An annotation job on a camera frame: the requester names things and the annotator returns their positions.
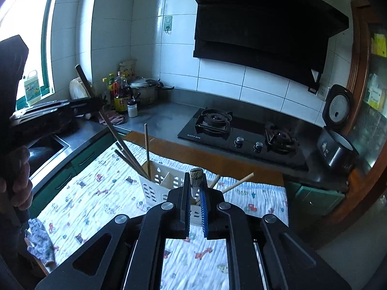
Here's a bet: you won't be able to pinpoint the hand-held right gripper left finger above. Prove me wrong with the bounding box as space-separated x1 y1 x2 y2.
35 172 192 290

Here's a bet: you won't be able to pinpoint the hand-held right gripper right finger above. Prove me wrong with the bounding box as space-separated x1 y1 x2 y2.
198 184 353 290

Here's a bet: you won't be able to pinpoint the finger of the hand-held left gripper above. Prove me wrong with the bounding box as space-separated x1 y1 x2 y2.
59 97 102 119

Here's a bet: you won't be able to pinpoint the white utensil holder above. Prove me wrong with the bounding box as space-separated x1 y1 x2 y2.
138 160 226 227

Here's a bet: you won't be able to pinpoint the person's left forearm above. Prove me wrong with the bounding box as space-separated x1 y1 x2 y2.
0 208 29 266

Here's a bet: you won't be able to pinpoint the person's left hand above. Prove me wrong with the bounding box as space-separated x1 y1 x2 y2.
0 147 34 211

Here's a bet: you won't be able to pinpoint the round wooden cutting board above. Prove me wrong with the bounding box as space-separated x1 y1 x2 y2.
69 77 92 101

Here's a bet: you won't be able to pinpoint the white detergent bottle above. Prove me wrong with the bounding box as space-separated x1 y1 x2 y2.
23 69 42 103

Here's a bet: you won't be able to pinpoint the pink rag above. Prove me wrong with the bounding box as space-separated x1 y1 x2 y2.
98 110 126 125

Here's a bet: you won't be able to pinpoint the green bottle with yellow cap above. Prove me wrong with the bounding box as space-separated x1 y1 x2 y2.
108 73 117 103

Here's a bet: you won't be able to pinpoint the large dark oil bottle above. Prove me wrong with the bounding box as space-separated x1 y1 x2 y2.
114 72 131 114

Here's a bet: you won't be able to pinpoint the steel sink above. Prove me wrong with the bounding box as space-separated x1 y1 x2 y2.
26 133 72 179

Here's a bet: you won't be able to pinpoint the green cabinet drawers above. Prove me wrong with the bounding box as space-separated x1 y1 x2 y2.
29 127 134 218

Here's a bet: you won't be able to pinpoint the printed food bag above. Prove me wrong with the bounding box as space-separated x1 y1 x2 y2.
119 59 137 80

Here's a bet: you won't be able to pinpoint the window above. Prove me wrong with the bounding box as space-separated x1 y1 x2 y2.
0 0 60 107

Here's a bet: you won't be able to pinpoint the steel pressure cooker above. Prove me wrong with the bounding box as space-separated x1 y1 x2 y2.
129 77 175 107

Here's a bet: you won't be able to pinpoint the black gas stove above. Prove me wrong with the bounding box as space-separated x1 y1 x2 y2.
177 106 309 171

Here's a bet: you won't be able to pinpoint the printed white cloth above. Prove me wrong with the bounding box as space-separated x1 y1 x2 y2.
29 140 289 290

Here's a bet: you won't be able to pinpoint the green cabinet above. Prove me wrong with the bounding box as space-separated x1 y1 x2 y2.
286 181 347 218

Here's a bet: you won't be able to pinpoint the grey knit glove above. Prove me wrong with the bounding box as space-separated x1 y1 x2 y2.
24 217 59 268

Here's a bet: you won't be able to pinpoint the black rice cooker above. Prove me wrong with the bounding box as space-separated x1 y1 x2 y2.
316 84 360 173

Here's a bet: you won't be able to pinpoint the black range hood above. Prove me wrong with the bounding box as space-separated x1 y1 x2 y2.
183 0 350 90

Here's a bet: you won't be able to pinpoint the white and green box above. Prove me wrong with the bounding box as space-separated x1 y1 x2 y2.
364 74 386 109

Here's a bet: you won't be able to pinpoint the wooden glass cabinet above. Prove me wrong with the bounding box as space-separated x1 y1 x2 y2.
345 0 387 170

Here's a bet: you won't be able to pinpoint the yellow box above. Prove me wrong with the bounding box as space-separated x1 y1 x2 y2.
371 33 387 57

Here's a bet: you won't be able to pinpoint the wall socket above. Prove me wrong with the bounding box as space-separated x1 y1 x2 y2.
308 85 330 100

